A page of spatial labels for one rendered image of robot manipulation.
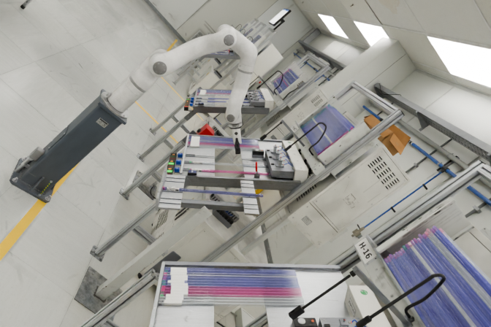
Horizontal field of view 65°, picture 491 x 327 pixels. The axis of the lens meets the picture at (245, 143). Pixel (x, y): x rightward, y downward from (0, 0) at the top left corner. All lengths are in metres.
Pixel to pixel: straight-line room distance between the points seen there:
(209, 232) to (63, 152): 0.96
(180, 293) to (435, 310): 0.81
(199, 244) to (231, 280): 0.98
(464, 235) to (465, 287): 0.40
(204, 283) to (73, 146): 1.21
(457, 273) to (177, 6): 10.08
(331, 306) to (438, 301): 0.37
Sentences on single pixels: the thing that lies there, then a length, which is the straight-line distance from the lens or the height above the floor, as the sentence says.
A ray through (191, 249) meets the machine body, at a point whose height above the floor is 0.42.
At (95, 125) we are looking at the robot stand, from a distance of 2.27.
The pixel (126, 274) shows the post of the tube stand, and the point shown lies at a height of 0.23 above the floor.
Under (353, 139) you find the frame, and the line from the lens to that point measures 2.25.
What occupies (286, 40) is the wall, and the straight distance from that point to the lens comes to 11.04.
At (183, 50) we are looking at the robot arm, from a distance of 2.12.
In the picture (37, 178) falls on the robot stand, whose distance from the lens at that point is 2.51.
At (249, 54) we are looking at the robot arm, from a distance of 2.16.
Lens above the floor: 1.53
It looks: 11 degrees down
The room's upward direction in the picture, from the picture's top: 50 degrees clockwise
